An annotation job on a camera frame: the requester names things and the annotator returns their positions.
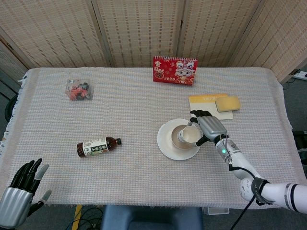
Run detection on clear bag of clips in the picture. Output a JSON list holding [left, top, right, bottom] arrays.
[[65, 79, 94, 102]]

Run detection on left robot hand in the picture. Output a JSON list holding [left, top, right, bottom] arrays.
[[0, 158, 52, 228]]

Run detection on red desk calendar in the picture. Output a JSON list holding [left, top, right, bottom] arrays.
[[153, 56, 199, 86]]

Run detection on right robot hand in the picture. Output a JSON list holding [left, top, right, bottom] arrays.
[[187, 109, 227, 147]]

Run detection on black wheel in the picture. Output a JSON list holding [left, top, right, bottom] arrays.
[[4, 93, 19, 121]]

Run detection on bamboo folding screen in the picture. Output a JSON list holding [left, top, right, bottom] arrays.
[[0, 0, 307, 83]]

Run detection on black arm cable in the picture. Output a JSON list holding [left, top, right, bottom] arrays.
[[224, 135, 271, 230]]

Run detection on blue chair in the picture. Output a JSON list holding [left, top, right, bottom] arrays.
[[100, 205, 204, 230]]

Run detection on woven tablecloth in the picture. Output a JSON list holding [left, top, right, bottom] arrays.
[[0, 67, 303, 208]]

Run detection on white power strip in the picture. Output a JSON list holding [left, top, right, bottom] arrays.
[[294, 70, 307, 81]]

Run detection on yellow white notebook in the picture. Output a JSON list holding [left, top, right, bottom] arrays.
[[188, 93, 234, 121]]

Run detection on white round plate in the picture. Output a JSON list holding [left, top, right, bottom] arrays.
[[157, 118, 201, 161]]

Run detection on beige bowl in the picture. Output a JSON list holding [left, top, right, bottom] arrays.
[[170, 125, 201, 149]]

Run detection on brown tea bottle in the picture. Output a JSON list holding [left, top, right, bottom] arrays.
[[76, 136, 123, 159]]

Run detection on floor cables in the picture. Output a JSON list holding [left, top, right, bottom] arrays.
[[66, 206, 104, 230]]

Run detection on yellow sponge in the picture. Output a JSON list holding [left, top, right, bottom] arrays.
[[215, 95, 241, 113]]

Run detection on white paper cup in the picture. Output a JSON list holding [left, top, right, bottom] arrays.
[[177, 125, 201, 143]]

